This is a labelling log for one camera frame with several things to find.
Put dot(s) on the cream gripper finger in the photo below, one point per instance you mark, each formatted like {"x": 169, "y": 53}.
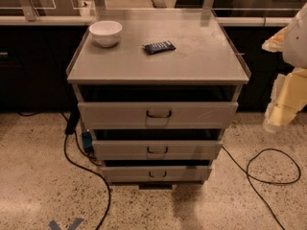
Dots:
{"x": 288, "y": 97}
{"x": 276, "y": 42}

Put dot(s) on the grey top drawer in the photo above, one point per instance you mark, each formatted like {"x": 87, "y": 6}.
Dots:
{"x": 146, "y": 115}

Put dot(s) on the grey drawer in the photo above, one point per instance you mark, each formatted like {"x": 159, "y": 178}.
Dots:
{"x": 156, "y": 174}
{"x": 157, "y": 150}
{"x": 146, "y": 115}

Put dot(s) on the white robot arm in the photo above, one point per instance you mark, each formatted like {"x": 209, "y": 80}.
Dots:
{"x": 295, "y": 41}

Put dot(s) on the grey drawer cabinet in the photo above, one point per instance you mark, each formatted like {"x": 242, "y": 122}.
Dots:
{"x": 202, "y": 68}

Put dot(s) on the grey bottom drawer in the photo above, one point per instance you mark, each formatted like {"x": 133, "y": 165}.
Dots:
{"x": 156, "y": 174}

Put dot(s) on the grey middle drawer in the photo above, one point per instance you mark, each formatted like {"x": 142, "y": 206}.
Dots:
{"x": 157, "y": 150}

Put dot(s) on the dark blue snack bar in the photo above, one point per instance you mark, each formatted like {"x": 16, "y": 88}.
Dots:
{"x": 159, "y": 47}

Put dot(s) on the white ceramic bowl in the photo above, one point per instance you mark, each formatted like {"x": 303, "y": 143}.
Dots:
{"x": 106, "y": 33}

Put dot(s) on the blue power adapter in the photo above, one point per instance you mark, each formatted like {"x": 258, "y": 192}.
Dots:
{"x": 87, "y": 141}

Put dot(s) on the black power strip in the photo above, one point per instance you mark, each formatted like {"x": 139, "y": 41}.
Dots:
{"x": 72, "y": 122}

